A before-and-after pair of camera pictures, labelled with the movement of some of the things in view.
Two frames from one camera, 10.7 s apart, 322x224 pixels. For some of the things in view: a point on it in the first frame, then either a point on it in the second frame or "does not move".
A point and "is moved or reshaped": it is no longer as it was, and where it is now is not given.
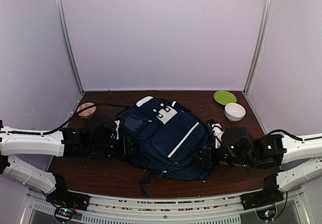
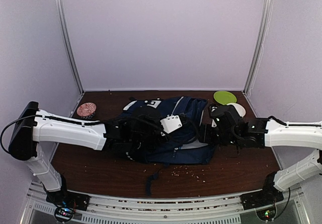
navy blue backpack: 162,137 is moved or reshaped
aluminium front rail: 224,209 does not move
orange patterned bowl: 86,110 does not move
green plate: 224,97 does not move
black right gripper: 209,150 → 205,136
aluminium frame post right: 261,37 does not move
